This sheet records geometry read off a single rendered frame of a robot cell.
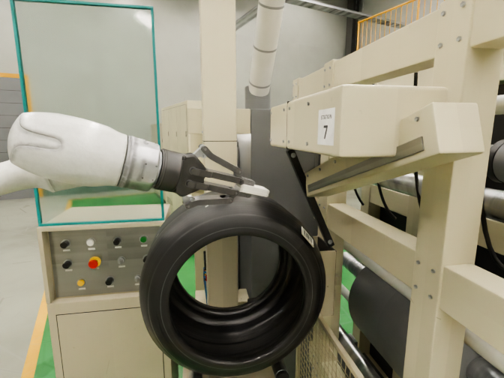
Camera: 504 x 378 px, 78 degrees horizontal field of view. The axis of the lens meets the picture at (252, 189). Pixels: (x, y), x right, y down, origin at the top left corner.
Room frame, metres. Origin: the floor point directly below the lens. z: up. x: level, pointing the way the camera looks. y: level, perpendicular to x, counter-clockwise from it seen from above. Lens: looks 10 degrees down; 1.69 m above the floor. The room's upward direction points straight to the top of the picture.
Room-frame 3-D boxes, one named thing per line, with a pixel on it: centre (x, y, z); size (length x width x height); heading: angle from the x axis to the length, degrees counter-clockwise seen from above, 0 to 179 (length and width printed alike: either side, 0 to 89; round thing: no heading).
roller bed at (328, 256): (1.32, -0.27, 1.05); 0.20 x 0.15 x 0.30; 10
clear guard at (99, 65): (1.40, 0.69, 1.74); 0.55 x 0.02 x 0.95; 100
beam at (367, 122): (0.97, -0.25, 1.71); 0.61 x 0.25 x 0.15; 10
